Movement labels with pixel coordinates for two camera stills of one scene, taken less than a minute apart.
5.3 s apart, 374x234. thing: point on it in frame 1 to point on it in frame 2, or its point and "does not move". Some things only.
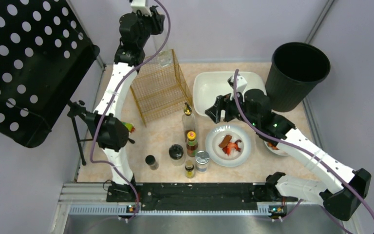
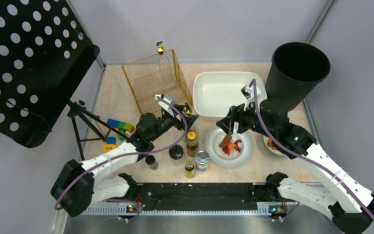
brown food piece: [225, 142] does not move
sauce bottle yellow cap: [192, 145] does not move
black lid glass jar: [176, 154] does not move
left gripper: [156, 16] to [180, 119]
